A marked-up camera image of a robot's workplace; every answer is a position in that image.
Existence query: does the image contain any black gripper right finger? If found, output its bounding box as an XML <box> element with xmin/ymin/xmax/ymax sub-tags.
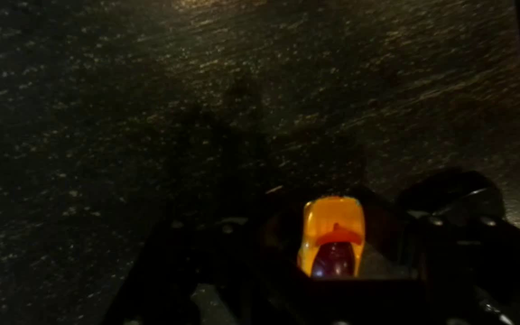
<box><xmin>362</xmin><ymin>169</ymin><xmax>520</xmax><ymax>325</ymax></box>

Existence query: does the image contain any orange toy car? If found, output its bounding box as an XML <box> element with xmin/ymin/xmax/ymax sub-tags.
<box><xmin>294</xmin><ymin>193</ymin><xmax>368</xmax><ymax>280</ymax></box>

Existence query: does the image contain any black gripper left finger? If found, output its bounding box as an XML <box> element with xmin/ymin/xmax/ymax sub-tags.
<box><xmin>102</xmin><ymin>186</ymin><xmax>317</xmax><ymax>325</ymax></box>

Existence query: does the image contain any black coffee table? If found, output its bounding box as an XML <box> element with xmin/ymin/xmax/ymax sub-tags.
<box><xmin>0</xmin><ymin>0</ymin><xmax>520</xmax><ymax>325</ymax></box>

